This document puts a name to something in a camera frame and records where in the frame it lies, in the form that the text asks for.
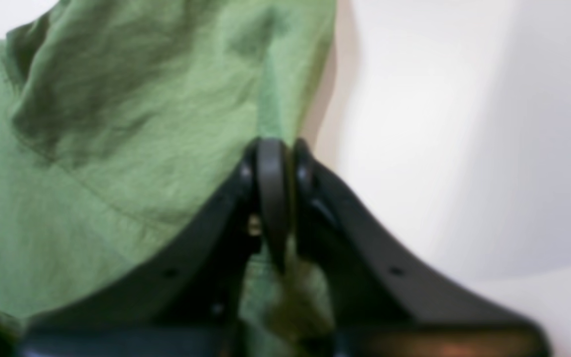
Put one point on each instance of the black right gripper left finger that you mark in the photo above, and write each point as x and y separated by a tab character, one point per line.
183	302

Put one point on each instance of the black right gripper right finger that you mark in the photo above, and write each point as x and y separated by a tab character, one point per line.
386	302

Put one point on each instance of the green t-shirt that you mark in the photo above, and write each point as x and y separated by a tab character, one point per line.
118	118

